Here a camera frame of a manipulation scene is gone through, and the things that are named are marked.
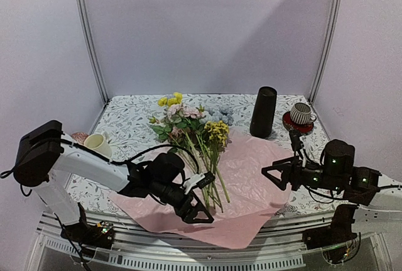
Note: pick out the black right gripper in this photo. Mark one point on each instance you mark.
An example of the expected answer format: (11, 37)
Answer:
(286, 169)

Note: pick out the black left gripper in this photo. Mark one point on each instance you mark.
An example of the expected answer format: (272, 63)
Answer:
(188, 217)

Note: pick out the pink wrapping paper sheet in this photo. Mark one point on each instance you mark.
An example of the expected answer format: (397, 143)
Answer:
(254, 198)

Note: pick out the flower bouquet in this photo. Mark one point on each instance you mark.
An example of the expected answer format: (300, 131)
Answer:
(204, 132)

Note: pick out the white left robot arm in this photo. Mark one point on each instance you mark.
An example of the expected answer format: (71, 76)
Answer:
(48, 148)

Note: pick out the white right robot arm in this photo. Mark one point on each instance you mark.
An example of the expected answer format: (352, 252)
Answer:
(388, 199)

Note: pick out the tall black vase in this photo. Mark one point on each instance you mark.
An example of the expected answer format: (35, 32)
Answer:
(263, 113)

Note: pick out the red round saucer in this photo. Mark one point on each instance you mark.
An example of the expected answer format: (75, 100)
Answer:
(290, 125)

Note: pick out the striped ceramic cup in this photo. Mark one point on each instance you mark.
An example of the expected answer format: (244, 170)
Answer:
(302, 114)

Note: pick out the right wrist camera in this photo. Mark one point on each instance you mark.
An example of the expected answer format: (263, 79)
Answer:
(296, 143)

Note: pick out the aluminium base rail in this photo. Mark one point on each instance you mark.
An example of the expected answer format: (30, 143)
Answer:
(279, 245)

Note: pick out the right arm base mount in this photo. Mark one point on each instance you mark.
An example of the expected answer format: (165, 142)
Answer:
(337, 240)

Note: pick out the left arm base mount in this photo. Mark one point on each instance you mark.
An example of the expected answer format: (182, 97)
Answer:
(100, 235)

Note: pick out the right aluminium frame post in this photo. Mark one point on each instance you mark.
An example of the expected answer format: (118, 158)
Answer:
(329, 36)

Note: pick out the aluminium frame post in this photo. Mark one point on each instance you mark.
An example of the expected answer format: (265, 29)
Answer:
(91, 51)
(329, 36)

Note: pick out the left aluminium frame post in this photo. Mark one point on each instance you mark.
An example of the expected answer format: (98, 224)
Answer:
(91, 51)

